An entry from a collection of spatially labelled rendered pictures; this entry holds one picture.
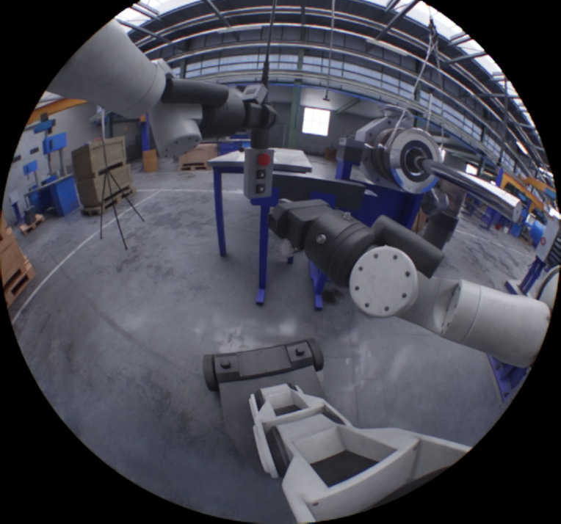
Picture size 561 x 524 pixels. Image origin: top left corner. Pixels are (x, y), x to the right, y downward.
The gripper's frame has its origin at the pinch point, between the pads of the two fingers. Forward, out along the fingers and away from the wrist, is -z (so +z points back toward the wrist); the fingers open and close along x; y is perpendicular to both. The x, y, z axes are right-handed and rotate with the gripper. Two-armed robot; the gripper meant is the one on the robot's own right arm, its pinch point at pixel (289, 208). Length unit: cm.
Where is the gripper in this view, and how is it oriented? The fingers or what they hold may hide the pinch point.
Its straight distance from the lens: 35.5
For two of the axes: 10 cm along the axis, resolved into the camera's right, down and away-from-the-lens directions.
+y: 0.8, -8.3, -5.5
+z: 4.9, 5.1, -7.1
